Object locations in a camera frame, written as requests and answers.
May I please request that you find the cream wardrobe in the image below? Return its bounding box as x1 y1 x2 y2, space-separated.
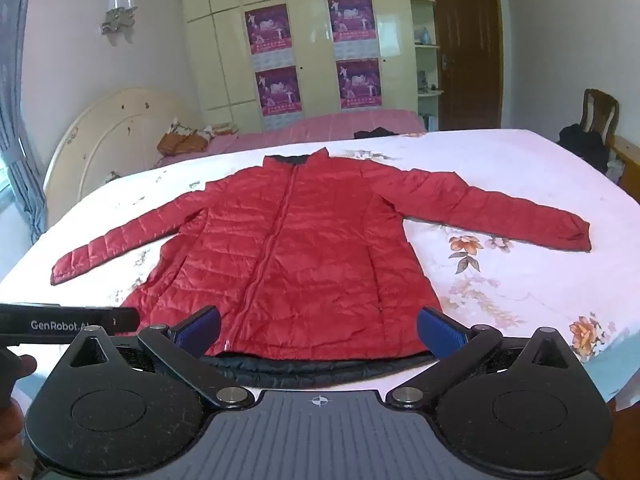
177 0 417 133

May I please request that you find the pink checked bed cover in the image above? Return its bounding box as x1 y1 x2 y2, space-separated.
155 109 428 168

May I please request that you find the cream bed headboard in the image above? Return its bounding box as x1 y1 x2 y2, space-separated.
42 87 201 228

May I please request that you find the purple wall poster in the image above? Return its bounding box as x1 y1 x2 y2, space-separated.
327 0 379 59
336 58 384 110
255 66 304 117
244 4 294 72

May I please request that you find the glass wall lamp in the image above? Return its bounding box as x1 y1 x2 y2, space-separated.
100 0 139 36

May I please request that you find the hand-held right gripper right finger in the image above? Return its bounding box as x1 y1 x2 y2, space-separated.
385 305 576 411

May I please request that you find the brown wooden door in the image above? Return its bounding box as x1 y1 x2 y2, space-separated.
429 0 504 131

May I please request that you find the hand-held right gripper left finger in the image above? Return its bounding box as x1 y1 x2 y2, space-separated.
65 305 256 411

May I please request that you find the blue grey curtain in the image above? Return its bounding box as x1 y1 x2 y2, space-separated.
0 0 49 247

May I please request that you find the brown wooden furniture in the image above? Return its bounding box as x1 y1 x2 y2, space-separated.
607 135 640 211

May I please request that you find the white floral bed sheet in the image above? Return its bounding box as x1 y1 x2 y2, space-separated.
0 129 640 406

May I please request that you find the brown bag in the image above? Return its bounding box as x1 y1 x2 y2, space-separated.
156 129 208 156

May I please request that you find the person's left hand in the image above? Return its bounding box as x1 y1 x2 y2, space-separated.
0 353 39 466

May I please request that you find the floral pillow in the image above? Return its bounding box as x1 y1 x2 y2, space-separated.
170 117 239 142

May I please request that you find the red puffer jacket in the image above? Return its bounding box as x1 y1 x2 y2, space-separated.
50 147 593 376

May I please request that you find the cream corner shelf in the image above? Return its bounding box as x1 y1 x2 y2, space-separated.
406 0 446 132

